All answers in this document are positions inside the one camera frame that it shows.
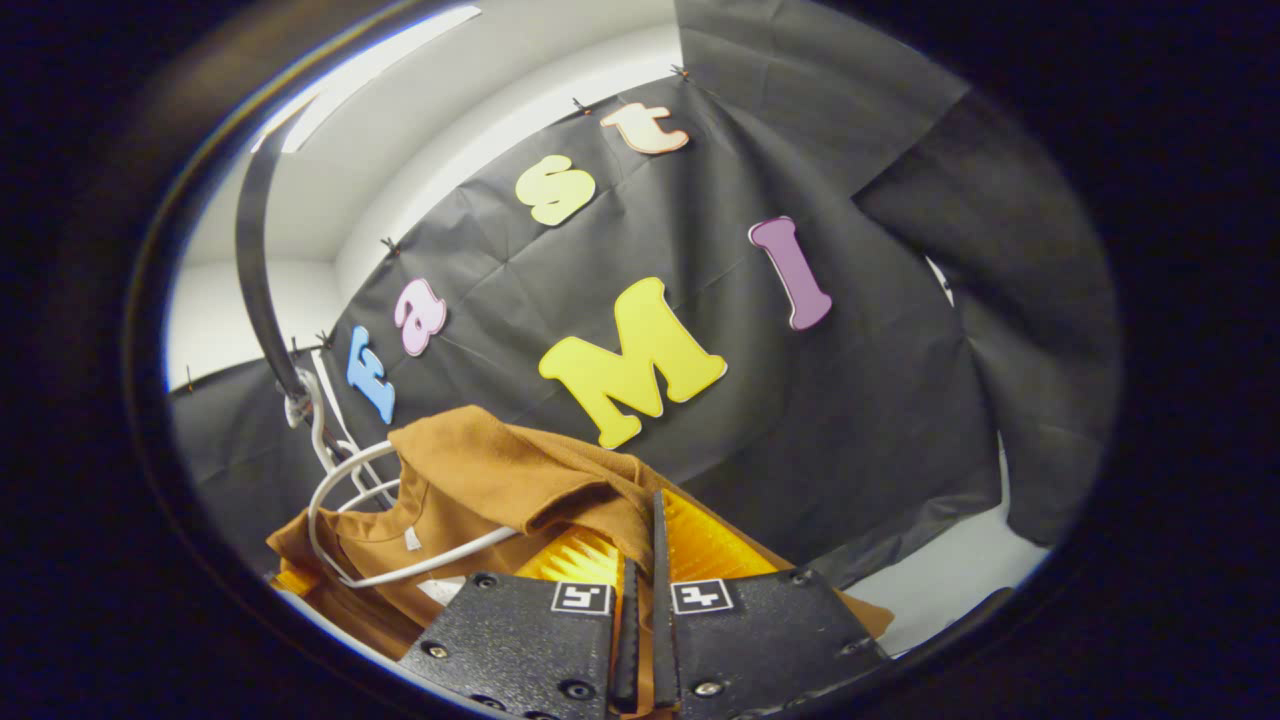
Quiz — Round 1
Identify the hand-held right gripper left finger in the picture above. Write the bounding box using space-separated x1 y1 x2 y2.
398 525 641 720

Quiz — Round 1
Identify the black backdrop cloth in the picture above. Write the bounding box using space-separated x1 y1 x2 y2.
170 0 1121 591

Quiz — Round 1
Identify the black metal clothes rack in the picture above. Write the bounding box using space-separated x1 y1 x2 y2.
235 95 313 401

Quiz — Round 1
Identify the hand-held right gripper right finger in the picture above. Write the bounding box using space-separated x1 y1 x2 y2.
652 488 893 720

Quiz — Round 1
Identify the brown shirt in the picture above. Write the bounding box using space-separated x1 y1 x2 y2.
265 404 896 701

